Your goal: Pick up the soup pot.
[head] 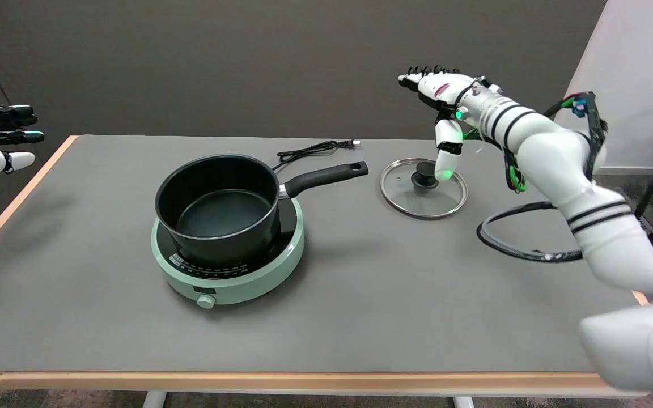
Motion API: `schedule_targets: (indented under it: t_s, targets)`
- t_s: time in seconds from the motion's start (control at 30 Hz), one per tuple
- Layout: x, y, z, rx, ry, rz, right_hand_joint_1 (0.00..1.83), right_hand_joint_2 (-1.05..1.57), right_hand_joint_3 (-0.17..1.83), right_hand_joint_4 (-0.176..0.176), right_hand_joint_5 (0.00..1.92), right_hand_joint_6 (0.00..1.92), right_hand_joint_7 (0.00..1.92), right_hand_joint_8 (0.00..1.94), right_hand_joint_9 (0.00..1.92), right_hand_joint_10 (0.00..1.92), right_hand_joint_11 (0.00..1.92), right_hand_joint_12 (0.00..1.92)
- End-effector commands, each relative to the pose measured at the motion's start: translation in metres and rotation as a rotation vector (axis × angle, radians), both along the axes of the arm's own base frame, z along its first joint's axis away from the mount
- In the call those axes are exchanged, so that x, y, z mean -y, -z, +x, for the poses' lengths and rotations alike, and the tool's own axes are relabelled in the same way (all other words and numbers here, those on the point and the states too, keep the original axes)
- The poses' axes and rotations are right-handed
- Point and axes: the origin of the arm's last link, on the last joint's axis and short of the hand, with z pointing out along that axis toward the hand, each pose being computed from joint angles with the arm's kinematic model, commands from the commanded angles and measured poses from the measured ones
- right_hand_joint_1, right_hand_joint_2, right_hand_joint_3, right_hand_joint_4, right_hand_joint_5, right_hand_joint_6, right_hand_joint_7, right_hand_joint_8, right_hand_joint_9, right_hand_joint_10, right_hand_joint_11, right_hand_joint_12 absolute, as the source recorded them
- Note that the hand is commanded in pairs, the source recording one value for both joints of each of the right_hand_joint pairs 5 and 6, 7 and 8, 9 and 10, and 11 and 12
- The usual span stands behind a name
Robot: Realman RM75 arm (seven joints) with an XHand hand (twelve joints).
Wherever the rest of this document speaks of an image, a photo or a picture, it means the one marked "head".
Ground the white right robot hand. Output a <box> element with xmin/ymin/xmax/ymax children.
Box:
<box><xmin>398</xmin><ymin>65</ymin><xmax>502</xmax><ymax>182</ymax></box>

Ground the black soup pot with handle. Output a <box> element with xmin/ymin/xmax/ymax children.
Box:
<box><xmin>155</xmin><ymin>154</ymin><xmax>369</xmax><ymax>267</ymax></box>

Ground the glass pot lid black knob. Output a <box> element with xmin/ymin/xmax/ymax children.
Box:
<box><xmin>380</xmin><ymin>158</ymin><xmax>468</xmax><ymax>220</ymax></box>

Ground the green round induction cooker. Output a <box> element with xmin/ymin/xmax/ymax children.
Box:
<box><xmin>151</xmin><ymin>196</ymin><xmax>306</xmax><ymax>310</ymax></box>

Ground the black cooker power cord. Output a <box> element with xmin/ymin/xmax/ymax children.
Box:
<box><xmin>273</xmin><ymin>139</ymin><xmax>360</xmax><ymax>171</ymax></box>

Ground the thin wire bundle with connectors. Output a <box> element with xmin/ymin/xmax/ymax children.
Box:
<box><xmin>501</xmin><ymin>92</ymin><xmax>609</xmax><ymax>194</ymax></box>

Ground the thick black looping robot cable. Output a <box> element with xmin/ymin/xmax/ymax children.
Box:
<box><xmin>477</xmin><ymin>201</ymin><xmax>585</xmax><ymax>263</ymax></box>

